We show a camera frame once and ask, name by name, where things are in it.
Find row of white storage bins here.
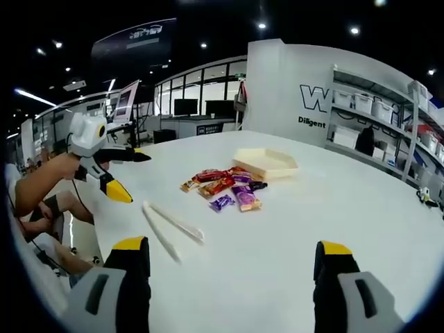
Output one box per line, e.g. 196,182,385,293
332,82,444,164

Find cream hexagonal tray container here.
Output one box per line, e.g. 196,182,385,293
231,146,300,180

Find long ceiling light strip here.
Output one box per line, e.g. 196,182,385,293
14,87,57,108

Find white printed partition panel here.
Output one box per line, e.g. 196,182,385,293
241,38,417,150

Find small white yellow device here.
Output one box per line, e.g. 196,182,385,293
417,186,443,210

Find tilted display screen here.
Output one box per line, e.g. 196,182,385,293
112,80,141,123

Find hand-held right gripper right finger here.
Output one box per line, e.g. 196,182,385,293
312,240,407,333

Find black box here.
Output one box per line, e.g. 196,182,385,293
153,128,176,145

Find white office counter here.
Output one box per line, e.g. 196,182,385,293
158,115,241,140

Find grey hanging bag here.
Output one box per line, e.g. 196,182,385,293
234,78,249,112

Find black computer monitor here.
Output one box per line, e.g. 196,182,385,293
205,99,236,118
173,98,200,117

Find white food tongs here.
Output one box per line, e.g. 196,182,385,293
142,200,206,265

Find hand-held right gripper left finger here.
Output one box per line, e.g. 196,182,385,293
66,235,153,333

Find dark object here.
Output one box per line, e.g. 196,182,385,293
355,126,376,157

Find person's left hand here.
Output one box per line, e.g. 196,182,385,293
51,152,80,182

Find grey metal shelf rack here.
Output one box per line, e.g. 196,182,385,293
325,63,444,191

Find person's dark shorts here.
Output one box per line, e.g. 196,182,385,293
28,194,66,244

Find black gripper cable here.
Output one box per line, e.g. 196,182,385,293
70,178,96,225

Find pile of food snack packets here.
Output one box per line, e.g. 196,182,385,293
179,166,269,214

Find person's bare leg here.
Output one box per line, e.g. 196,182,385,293
20,190,96,244
51,242,103,278

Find dark hanging ceiling sign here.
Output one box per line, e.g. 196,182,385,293
91,17,178,67

